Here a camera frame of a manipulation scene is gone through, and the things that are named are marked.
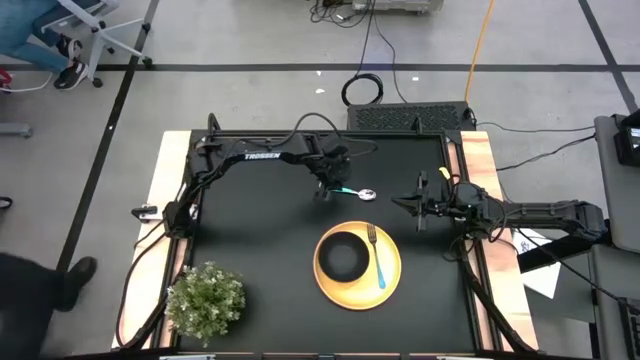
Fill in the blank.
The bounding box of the grey chair base leg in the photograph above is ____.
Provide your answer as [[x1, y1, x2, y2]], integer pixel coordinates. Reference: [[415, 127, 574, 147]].
[[0, 122, 34, 140]]

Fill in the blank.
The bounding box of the wooden table side board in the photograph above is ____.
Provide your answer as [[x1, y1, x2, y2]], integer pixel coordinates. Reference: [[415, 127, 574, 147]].
[[459, 130, 540, 351], [112, 130, 194, 350]]

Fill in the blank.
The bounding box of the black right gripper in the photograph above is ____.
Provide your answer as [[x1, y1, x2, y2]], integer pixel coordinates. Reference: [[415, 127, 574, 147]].
[[392, 171, 454, 233]]

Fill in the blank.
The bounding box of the yellow plate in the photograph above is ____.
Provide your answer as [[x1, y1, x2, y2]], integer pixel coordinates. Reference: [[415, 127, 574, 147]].
[[313, 220, 403, 312]]

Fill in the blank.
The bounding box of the black keyboard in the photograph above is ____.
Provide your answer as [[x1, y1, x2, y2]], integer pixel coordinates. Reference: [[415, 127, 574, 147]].
[[618, 297, 640, 360]]

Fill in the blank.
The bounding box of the blue handled metal fork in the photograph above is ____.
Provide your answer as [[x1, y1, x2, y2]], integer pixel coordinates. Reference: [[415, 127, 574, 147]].
[[366, 222, 387, 291]]

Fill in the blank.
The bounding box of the black frame strut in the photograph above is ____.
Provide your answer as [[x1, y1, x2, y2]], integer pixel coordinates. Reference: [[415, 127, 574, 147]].
[[119, 279, 176, 351], [457, 239, 539, 355]]

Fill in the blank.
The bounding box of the black beam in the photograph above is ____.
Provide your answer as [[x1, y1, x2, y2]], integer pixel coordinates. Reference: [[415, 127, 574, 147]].
[[517, 233, 611, 274]]

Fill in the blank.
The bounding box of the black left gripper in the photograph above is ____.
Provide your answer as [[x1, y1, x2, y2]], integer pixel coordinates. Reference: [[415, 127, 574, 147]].
[[313, 155, 353, 202]]

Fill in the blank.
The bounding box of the white paper sheet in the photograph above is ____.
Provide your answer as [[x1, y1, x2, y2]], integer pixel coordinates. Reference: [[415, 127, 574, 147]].
[[518, 228, 564, 300]]

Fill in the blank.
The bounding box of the black clamp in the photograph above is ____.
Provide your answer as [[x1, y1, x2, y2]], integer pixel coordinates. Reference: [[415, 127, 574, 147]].
[[131, 203, 159, 223]]

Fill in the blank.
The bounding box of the teal handled metal spoon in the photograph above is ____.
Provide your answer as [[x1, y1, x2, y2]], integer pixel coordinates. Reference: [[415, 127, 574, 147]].
[[332, 186, 378, 202]]

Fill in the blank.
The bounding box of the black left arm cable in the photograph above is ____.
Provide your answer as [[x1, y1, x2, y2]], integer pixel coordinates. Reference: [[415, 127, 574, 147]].
[[269, 112, 379, 159]]

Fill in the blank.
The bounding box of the person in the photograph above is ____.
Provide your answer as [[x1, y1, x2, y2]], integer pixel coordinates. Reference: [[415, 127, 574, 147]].
[[0, 0, 90, 92], [0, 252, 99, 360]]

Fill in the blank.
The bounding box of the grey desk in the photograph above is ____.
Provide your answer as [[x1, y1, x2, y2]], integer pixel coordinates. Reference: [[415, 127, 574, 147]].
[[587, 244, 640, 360], [593, 113, 640, 254]]

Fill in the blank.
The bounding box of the white office chair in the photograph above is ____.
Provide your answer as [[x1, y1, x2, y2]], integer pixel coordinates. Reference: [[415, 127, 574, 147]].
[[42, 0, 154, 89]]

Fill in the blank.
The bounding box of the green potted plant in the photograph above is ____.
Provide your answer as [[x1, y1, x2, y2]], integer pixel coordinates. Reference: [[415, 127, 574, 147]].
[[164, 260, 247, 349]]

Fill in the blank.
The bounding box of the black tablet screen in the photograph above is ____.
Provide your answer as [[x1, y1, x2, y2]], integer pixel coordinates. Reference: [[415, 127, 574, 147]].
[[613, 108, 640, 168]]

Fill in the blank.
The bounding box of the black floor cable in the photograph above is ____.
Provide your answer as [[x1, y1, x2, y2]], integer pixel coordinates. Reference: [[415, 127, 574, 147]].
[[494, 133, 596, 171]]

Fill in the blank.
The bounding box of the black computer case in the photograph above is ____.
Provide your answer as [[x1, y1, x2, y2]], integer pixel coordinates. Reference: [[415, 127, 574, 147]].
[[347, 101, 476, 132]]

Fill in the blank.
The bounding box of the black table frame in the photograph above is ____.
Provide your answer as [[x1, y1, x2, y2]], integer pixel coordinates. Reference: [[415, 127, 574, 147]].
[[149, 128, 539, 357]]

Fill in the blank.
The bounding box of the black hanging cable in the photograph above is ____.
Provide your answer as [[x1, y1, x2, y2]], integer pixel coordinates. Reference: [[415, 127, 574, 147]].
[[341, 0, 385, 107], [372, 12, 409, 104]]

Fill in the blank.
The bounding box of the yellow hanging cable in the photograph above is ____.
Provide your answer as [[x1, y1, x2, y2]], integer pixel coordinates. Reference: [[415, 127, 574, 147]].
[[463, 0, 497, 104]]

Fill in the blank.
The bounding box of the black bowl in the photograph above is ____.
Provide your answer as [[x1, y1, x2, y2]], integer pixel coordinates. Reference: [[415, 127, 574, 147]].
[[318, 231, 371, 284]]

